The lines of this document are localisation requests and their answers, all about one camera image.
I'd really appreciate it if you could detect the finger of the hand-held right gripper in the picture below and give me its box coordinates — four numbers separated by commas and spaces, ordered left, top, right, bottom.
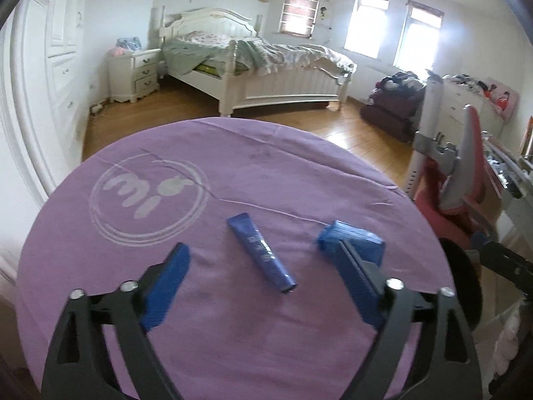
472, 232, 533, 287

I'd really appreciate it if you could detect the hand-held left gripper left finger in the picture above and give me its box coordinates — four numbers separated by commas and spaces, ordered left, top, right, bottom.
41, 242, 192, 400

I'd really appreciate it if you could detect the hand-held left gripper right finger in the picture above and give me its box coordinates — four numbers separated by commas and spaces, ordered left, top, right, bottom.
333, 239, 484, 400

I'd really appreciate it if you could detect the blue packet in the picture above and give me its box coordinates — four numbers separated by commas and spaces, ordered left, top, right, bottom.
317, 220, 384, 265

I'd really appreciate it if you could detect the dark blue tube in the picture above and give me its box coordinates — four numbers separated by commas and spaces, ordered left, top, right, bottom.
226, 213, 297, 294

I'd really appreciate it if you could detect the cluttered desk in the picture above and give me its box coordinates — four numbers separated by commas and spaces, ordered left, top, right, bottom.
481, 131, 533, 236

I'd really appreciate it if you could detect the red grey chair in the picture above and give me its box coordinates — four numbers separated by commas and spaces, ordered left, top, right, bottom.
406, 77, 500, 255

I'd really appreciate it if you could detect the purple tablecloth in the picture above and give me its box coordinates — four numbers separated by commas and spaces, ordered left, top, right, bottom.
14, 117, 454, 400

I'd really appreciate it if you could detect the pink poster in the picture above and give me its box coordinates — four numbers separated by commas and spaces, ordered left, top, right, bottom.
484, 77, 521, 122

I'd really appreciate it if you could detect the white dresser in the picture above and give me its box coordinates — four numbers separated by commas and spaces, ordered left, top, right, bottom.
420, 73, 514, 144

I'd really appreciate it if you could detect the dark purple armchair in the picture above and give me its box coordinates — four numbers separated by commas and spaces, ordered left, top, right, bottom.
360, 71, 427, 144

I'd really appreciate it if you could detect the pile of clothes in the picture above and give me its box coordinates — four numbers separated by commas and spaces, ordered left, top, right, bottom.
375, 71, 426, 93

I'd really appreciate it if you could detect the white wooden bed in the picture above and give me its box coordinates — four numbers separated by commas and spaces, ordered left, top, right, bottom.
156, 6, 358, 117

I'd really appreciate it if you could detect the white nightstand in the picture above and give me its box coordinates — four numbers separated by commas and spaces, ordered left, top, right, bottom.
106, 48, 162, 104

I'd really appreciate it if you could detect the bright window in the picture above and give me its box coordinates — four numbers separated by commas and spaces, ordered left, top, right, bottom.
393, 0, 444, 72
345, 0, 391, 58

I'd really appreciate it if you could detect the white wardrobe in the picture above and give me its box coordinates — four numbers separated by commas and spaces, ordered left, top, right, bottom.
0, 0, 90, 217

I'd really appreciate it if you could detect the window with brown blind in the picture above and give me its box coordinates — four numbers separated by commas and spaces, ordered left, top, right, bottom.
279, 0, 324, 39

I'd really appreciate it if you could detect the wooden picture frame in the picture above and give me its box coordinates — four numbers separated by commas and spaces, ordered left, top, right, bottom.
522, 116, 533, 160

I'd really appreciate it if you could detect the small wall sticker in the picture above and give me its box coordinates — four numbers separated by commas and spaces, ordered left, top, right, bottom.
318, 3, 334, 31

